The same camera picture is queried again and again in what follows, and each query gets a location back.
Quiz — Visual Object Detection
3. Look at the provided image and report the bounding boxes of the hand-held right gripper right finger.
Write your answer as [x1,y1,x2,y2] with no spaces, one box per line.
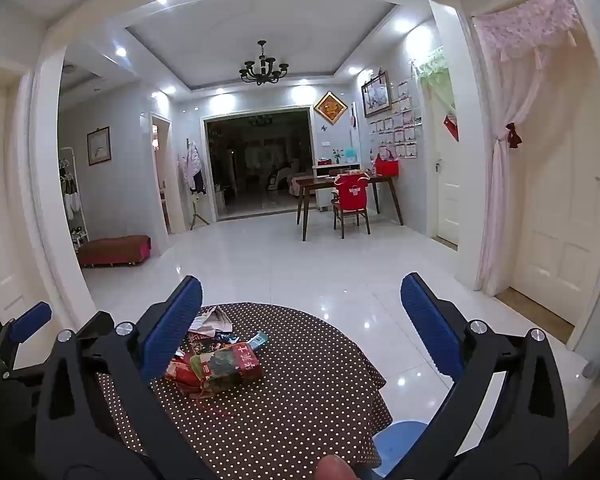
[400,272,570,480]

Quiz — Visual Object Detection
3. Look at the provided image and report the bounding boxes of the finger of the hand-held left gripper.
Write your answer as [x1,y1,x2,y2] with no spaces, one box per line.
[75,311,116,343]
[0,301,53,358]

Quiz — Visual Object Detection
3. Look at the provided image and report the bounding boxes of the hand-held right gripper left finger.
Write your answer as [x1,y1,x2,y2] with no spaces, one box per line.
[35,275,216,480]

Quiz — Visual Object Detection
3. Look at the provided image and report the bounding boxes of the black snack packet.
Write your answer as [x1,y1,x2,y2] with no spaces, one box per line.
[187,331,232,357]

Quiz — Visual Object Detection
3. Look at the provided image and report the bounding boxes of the person's right hand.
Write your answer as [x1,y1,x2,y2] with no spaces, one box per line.
[315,455,355,480]

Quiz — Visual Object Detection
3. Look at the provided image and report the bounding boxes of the pile of small packets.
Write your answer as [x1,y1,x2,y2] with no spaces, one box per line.
[194,306,234,336]

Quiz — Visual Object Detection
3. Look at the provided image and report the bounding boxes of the red green snack packet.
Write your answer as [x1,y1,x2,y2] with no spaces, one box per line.
[190,344,264,397]

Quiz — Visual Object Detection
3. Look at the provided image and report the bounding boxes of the red upholstered bench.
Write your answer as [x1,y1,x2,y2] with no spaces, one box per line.
[76,235,152,268]

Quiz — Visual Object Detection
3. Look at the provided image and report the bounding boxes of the blue plastic stool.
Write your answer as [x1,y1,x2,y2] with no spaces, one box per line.
[372,420,433,480]

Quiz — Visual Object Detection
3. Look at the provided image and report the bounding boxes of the round table brown dotted cloth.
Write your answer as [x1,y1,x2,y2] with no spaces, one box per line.
[96,302,387,480]

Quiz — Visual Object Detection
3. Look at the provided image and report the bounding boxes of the wooden chair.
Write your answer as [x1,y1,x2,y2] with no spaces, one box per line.
[330,170,372,238]

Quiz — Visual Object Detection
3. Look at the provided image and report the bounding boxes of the red chair cover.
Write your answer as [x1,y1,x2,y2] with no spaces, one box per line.
[334,171,370,206]

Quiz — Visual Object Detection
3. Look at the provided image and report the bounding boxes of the clothes on stand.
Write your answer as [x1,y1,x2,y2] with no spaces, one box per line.
[180,140,211,231]

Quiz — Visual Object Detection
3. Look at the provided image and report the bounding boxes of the red gift bag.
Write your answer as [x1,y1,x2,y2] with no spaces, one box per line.
[375,152,401,178]

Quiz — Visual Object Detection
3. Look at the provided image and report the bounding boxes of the white panel door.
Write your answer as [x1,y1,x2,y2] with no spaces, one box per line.
[510,35,600,326]

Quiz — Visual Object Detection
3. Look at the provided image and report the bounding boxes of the wooden dining table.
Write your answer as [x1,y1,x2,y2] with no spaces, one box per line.
[296,174,405,242]

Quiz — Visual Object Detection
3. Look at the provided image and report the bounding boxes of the small framed picture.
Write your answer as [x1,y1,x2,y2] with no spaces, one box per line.
[86,126,111,166]

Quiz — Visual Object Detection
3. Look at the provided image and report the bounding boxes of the white side cabinet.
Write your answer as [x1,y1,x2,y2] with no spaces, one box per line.
[312,162,363,211]

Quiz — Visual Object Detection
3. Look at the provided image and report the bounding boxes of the glass sliding door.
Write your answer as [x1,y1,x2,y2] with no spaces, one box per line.
[202,107,315,222]

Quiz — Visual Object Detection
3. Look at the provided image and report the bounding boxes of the green door valance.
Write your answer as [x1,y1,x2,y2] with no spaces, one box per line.
[412,47,458,116]

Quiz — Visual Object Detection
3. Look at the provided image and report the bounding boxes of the black chandelier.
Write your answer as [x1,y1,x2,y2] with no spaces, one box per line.
[238,40,290,86]

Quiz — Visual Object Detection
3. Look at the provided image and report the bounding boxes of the pink lace curtain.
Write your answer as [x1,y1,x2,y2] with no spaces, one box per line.
[472,0,588,291]

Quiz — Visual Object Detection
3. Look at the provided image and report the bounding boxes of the wall of photo cards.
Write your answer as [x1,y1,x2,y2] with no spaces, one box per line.
[367,77,423,161]

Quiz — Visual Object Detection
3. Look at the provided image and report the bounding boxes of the framed wall picture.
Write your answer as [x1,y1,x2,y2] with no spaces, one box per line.
[361,71,392,118]

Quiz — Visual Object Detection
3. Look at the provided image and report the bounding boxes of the red diamond wall decoration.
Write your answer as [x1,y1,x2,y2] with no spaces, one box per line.
[313,91,349,126]

